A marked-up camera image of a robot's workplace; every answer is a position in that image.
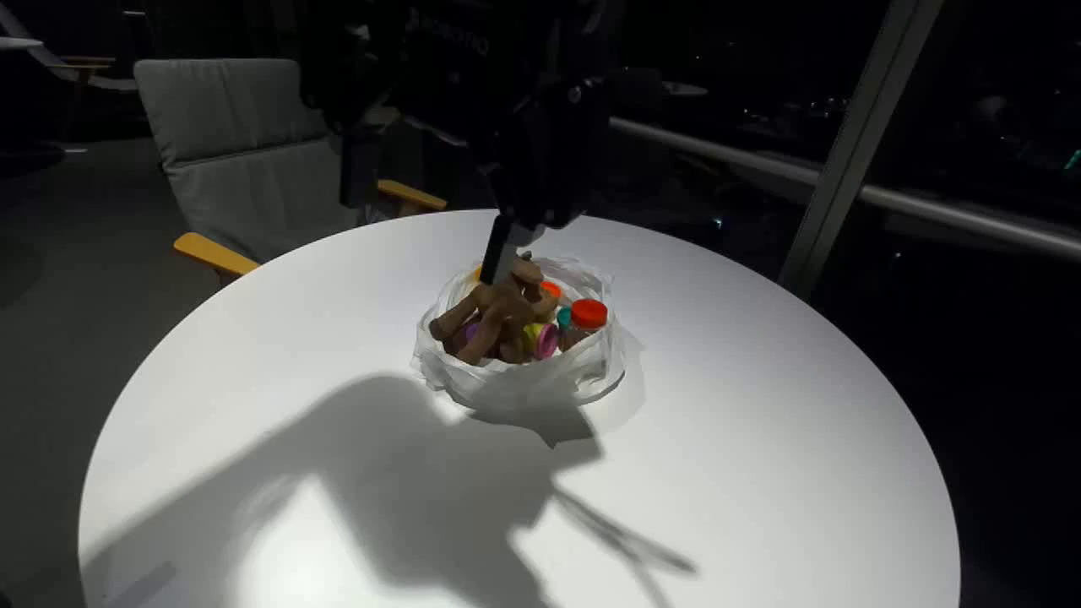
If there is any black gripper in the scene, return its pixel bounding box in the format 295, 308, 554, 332
479, 77, 618, 287

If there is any brown plush dog toy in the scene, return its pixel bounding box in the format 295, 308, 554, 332
429, 257, 564, 369

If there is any orange-lid yellow play dough tub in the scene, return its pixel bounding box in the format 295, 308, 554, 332
557, 294, 611, 348

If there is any white plastic bag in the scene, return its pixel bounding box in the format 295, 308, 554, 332
411, 255, 644, 415

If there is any grey chair with wooden arms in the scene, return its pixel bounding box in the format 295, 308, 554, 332
132, 55, 450, 279

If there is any horizontal metal railing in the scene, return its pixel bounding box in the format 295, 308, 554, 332
606, 111, 1081, 267

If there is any grey window post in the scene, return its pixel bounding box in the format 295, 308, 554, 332
777, 0, 948, 301

